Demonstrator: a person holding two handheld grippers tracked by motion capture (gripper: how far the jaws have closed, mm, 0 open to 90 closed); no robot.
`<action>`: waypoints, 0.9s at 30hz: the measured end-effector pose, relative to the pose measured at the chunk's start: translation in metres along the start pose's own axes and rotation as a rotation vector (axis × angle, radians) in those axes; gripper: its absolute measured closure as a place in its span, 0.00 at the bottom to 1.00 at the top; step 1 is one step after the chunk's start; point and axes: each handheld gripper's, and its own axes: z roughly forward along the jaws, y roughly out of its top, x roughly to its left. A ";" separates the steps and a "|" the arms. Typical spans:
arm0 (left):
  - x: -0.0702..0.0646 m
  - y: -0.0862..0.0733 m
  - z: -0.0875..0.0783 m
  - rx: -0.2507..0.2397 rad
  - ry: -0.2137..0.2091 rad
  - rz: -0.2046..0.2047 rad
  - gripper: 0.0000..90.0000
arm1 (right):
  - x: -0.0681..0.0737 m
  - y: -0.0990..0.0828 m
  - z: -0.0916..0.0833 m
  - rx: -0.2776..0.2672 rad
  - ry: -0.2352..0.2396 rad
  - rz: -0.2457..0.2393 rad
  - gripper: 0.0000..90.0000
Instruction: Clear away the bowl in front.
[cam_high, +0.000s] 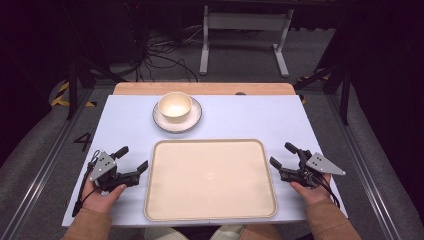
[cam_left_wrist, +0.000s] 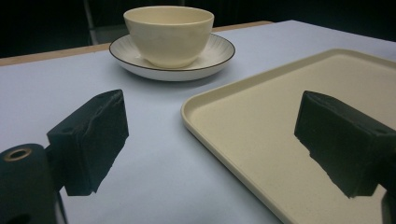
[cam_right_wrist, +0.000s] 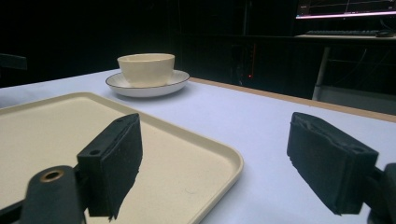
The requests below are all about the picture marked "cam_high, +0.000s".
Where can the cream bowl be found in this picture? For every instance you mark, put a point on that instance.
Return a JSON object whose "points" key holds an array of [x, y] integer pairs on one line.
{"points": [[175, 105]]}

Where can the person's left hand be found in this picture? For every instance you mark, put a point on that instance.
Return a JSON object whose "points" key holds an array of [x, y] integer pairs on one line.
{"points": [[100, 200]]}

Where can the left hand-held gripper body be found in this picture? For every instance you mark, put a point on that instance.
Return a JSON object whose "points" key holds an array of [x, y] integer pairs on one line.
{"points": [[106, 166]]}

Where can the wooden table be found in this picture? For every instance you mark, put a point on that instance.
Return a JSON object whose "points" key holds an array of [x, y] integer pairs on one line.
{"points": [[203, 88]]}

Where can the beige rectangular tray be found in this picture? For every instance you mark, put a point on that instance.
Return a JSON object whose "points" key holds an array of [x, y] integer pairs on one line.
{"points": [[210, 180]]}

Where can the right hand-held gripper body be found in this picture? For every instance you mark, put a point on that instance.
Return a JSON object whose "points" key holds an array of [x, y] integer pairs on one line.
{"points": [[320, 164]]}

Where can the grey metal floor rail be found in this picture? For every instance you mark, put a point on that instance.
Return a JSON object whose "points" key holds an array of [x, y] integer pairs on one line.
{"points": [[363, 166], [40, 173]]}

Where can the grey metal stand frame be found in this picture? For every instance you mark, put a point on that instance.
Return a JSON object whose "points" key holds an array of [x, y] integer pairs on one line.
{"points": [[246, 21]]}

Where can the person's legs in light trousers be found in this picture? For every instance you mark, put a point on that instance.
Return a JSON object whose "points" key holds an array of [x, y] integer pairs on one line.
{"points": [[196, 233]]}

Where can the white table cover board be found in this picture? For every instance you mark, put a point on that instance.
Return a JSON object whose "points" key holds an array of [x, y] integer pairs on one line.
{"points": [[233, 116]]}

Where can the black tripod stand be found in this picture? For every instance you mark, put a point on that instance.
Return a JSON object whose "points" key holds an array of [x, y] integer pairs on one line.
{"points": [[72, 90], [345, 96]]}

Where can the white round plate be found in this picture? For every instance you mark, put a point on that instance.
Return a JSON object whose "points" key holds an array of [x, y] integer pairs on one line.
{"points": [[160, 121]]}

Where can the yellow black hazard tape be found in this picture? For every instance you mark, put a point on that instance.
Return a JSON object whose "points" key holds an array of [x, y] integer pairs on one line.
{"points": [[61, 96], [311, 78]]}

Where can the person's right hand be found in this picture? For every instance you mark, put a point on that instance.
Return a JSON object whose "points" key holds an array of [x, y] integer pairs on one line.
{"points": [[315, 195]]}

